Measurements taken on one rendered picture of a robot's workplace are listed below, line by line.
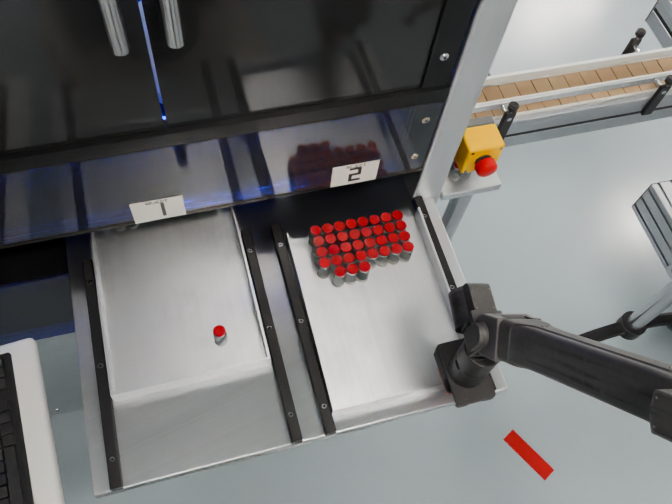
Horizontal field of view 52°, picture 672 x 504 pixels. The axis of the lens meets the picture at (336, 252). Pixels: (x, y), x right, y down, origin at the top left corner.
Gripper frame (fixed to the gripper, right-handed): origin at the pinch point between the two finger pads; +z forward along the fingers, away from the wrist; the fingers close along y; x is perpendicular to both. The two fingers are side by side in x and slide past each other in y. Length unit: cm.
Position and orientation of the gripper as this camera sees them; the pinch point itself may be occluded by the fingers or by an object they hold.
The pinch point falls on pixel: (452, 386)
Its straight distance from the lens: 119.1
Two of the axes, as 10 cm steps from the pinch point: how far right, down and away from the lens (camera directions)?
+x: -9.6, 2.0, -1.9
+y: -2.6, -8.7, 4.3
